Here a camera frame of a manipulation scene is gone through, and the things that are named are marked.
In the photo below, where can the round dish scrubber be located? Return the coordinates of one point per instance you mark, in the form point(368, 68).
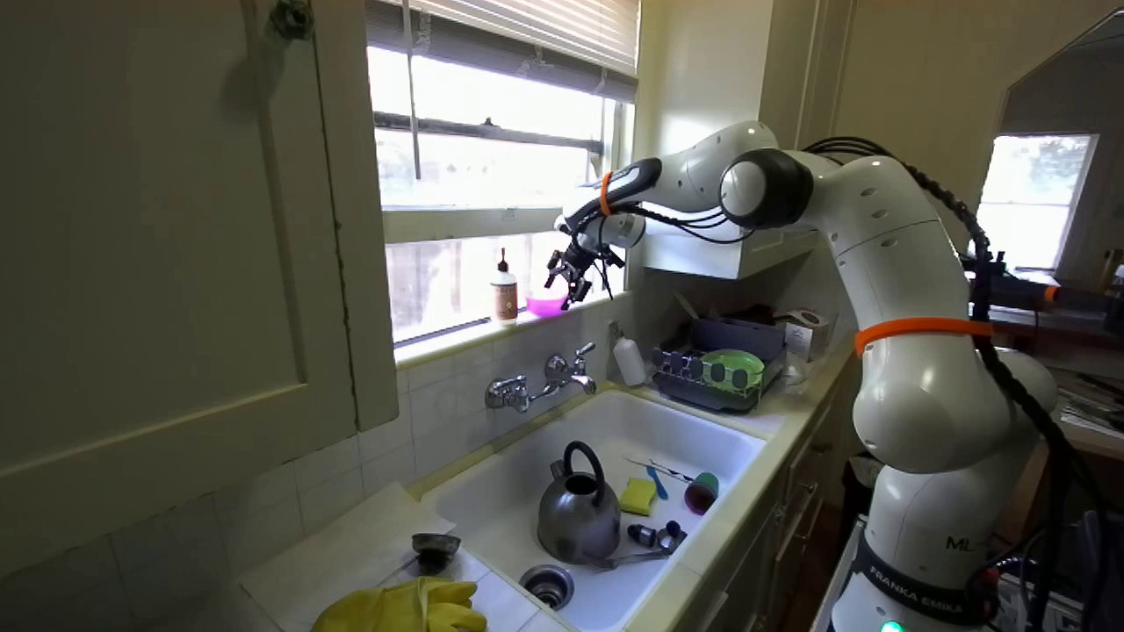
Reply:
point(703, 492)

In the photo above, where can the dark cabinet knob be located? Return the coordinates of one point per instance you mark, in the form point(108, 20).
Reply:
point(288, 14)

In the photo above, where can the window blind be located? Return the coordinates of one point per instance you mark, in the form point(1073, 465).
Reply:
point(529, 28)

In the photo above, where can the lime green plastic plate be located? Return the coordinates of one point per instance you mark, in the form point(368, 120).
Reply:
point(735, 375)

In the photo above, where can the small side window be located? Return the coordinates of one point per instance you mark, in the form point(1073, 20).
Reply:
point(1037, 197)

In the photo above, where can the chrome wall faucet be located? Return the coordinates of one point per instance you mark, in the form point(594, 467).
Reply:
point(550, 377)

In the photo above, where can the white printed box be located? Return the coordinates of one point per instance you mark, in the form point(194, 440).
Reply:
point(801, 337)

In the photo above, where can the small dark metal cup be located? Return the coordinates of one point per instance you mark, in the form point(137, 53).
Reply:
point(642, 535)

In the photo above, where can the lower kitchen cabinet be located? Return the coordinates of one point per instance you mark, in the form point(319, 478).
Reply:
point(794, 513)

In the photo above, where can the white kitchen sink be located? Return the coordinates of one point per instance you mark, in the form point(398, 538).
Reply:
point(703, 440)

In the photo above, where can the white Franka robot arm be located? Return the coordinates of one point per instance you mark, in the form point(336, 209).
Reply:
point(934, 409)

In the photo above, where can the yellow sponge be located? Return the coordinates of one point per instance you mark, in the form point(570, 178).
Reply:
point(637, 497)

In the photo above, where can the amber pump soap bottle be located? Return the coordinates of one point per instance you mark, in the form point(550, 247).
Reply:
point(503, 300)

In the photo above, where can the cream window frame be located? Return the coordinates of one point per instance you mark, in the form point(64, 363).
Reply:
point(492, 224)

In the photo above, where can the cluttered desk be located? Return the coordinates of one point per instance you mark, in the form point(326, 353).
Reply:
point(1090, 397)

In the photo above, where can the blue dish brush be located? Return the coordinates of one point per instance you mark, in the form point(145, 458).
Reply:
point(653, 483)

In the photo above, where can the white pump bottle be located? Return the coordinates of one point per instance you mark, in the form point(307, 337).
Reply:
point(629, 363)

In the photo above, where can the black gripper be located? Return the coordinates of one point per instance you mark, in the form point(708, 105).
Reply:
point(583, 263)

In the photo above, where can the cream wall cabinet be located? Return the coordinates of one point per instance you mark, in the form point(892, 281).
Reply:
point(152, 233)

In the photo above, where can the metal sink drain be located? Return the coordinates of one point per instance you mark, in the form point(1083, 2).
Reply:
point(546, 584)

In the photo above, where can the yellow rubber glove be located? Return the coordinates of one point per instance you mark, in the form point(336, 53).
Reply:
point(405, 608)

